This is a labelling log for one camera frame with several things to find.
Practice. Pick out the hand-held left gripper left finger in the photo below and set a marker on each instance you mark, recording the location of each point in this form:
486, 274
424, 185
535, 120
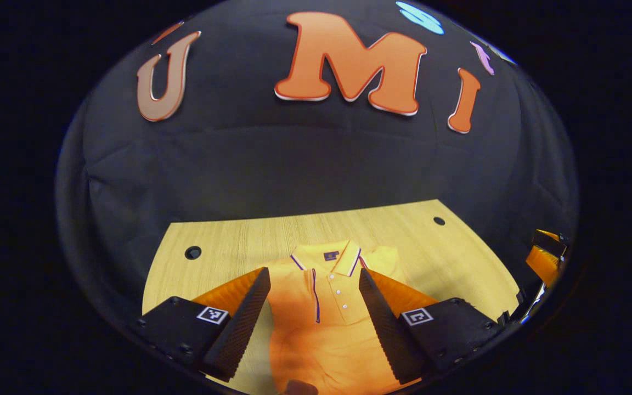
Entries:
242, 329

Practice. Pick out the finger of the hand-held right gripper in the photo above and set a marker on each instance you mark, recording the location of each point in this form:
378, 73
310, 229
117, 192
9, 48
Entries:
551, 244
542, 266

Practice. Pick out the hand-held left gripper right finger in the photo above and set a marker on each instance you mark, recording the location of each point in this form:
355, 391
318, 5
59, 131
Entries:
387, 334

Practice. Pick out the orange T-shirt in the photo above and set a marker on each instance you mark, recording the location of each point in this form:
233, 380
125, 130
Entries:
327, 340

